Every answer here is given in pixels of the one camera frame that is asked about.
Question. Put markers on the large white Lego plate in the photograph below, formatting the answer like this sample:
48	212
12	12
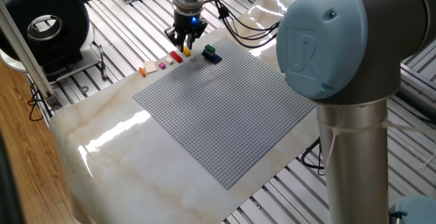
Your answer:
150	67

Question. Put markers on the black Lego plate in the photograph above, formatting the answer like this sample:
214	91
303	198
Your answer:
218	60

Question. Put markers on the black curved panel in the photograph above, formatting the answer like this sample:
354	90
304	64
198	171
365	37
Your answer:
8	183

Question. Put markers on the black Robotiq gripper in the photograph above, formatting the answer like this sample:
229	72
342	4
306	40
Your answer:
188	24

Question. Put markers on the small white Lego brick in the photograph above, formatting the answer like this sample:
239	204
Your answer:
169	60

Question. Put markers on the small metal washer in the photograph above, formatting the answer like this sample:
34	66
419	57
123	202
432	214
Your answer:
81	88

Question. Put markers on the red Lego brick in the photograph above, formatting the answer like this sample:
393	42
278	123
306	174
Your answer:
176	56

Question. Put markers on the yellow Lego brick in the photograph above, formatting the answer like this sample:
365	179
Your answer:
186	51

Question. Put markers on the black metal pen tool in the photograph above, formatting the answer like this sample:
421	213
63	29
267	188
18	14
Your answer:
103	62

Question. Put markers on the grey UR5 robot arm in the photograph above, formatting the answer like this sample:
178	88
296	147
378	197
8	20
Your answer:
354	156

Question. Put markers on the grey Lego baseplate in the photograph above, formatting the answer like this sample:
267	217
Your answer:
225	111

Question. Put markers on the small magenta Lego brick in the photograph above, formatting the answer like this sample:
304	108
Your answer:
162	65

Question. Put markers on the glossy marble pattern mat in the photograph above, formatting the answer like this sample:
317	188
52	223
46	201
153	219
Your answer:
143	169

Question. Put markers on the green Lego brick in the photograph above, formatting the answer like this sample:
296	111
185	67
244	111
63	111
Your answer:
210	48

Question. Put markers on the blue Lego brick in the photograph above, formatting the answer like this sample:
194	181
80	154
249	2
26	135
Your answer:
207	54

